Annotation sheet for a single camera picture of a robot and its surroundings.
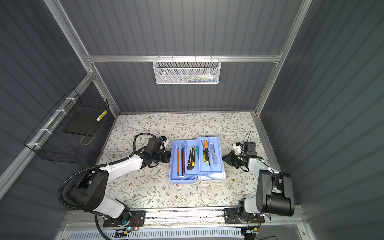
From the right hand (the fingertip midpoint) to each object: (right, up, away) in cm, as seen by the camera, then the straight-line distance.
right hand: (224, 159), depth 89 cm
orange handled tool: (-29, -3, +4) cm, 29 cm away
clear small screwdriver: (-7, +4, -6) cm, 10 cm away
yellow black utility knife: (-20, -1, -5) cm, 20 cm away
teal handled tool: (-17, +6, +1) cm, 18 cm away
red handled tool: (-25, -2, +4) cm, 26 cm away
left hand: (-32, +2, +1) cm, 32 cm away
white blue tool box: (-14, +1, -8) cm, 16 cm away
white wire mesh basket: (-25, +67, +35) cm, 79 cm away
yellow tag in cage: (-69, +24, -11) cm, 74 cm away
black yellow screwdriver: (-12, +5, -5) cm, 14 cm away
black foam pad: (-78, +22, -11) cm, 81 cm away
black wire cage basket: (-82, +16, -17) cm, 85 cm away
